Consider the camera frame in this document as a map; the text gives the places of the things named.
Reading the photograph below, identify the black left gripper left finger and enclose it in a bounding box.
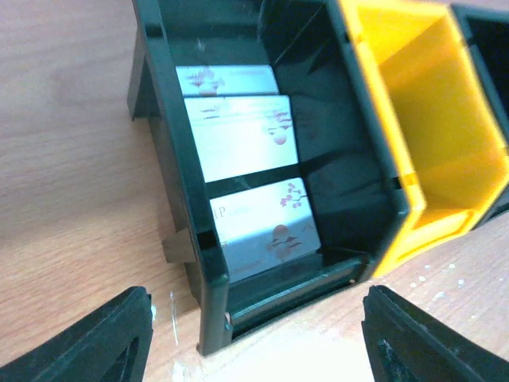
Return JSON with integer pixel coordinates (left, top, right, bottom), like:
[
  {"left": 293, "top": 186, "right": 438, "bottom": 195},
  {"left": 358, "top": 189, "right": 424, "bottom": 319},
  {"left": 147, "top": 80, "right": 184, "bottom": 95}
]
[{"left": 1, "top": 286, "right": 153, "bottom": 381}]

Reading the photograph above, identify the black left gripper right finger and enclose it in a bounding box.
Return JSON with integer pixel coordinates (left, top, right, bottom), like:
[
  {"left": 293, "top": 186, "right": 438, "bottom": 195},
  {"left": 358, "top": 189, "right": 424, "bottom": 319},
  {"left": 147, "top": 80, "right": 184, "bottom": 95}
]
[{"left": 362, "top": 285, "right": 508, "bottom": 381}]

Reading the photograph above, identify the yellow bin middle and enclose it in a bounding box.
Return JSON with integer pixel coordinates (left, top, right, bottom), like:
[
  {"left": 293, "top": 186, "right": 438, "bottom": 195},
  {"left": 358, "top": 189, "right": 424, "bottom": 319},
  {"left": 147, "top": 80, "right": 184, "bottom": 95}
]
[{"left": 339, "top": 1, "right": 508, "bottom": 276}]

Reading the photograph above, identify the silver credit card stack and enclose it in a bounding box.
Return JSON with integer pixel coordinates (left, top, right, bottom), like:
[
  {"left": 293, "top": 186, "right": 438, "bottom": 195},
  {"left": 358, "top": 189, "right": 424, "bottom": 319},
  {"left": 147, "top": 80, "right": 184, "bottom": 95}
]
[{"left": 177, "top": 65, "right": 321, "bottom": 282}]

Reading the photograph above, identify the black bin left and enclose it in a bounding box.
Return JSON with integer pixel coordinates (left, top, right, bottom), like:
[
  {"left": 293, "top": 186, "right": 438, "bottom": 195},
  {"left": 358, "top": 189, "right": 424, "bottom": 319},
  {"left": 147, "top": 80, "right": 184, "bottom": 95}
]
[{"left": 128, "top": 1, "right": 410, "bottom": 356}]

